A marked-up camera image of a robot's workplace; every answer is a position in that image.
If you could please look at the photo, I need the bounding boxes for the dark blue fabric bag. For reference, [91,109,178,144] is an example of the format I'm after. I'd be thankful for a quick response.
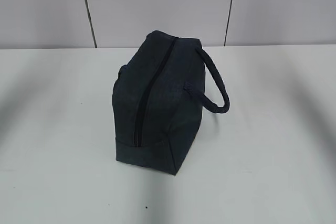
[112,30,230,175]

